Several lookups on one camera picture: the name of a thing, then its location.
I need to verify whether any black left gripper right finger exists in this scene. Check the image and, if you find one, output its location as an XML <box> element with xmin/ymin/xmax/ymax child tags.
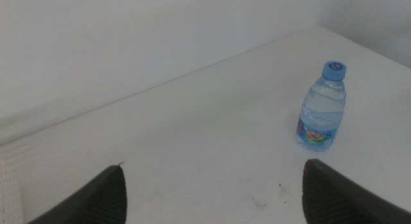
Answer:
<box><xmin>301</xmin><ymin>158</ymin><xmax>411</xmax><ymax>224</ymax></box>

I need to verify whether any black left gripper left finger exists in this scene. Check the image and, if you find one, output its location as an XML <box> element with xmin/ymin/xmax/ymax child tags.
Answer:
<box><xmin>27</xmin><ymin>164</ymin><xmax>128</xmax><ymax>224</ymax></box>

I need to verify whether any small water bottle blue cap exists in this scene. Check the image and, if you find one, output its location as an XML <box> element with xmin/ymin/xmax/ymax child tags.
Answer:
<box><xmin>295</xmin><ymin>60</ymin><xmax>347</xmax><ymax>153</ymax></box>

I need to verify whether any white perforated plastic basket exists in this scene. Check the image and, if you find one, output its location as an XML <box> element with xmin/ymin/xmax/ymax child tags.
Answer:
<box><xmin>0</xmin><ymin>159</ymin><xmax>25</xmax><ymax>224</ymax></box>

